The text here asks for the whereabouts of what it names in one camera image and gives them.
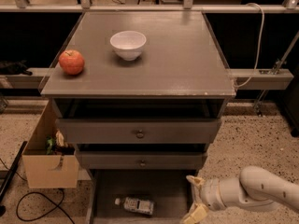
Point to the grey middle drawer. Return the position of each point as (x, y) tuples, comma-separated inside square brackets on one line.
[(140, 160)]

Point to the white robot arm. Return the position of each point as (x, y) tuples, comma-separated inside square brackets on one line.
[(256, 189)]

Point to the items inside cardboard box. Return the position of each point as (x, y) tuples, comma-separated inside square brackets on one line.
[(56, 145)]

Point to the grey open bottom drawer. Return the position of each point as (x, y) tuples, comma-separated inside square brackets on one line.
[(168, 189)]

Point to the metal frame rail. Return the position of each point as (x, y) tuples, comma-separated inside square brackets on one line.
[(203, 8)]

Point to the grey drawer cabinet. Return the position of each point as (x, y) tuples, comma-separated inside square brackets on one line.
[(178, 76)]

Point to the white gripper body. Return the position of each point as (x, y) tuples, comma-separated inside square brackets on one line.
[(209, 191)]

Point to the black bar on floor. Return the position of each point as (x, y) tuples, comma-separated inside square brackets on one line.
[(7, 175)]

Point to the cardboard box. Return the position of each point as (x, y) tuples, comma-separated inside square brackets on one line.
[(43, 170)]

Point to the clear plastic water bottle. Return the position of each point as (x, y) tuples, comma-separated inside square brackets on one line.
[(136, 205)]

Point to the grey top drawer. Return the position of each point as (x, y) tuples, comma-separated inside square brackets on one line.
[(96, 131)]

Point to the red apple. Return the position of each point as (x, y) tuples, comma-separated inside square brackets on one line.
[(72, 62)]

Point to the white bowl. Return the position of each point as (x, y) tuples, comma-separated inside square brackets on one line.
[(128, 44)]

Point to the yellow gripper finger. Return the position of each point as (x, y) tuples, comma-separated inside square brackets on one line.
[(197, 181), (197, 213)]

